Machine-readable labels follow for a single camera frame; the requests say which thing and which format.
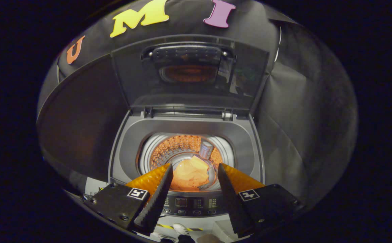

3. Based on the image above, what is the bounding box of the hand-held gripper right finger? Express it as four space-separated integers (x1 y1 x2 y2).
217 163 304 237

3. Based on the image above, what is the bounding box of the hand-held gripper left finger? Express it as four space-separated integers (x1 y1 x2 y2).
83 163 174 235

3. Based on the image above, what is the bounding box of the orange polo shirt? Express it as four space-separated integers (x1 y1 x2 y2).
171 155 211 192

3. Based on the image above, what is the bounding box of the dark grey washing machine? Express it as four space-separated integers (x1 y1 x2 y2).
108 108 265 218

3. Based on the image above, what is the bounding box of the yellow and black floor tape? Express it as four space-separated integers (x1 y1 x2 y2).
156 223 204 232

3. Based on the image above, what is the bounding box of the grey cabinet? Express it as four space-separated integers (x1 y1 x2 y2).
37 54 130 184

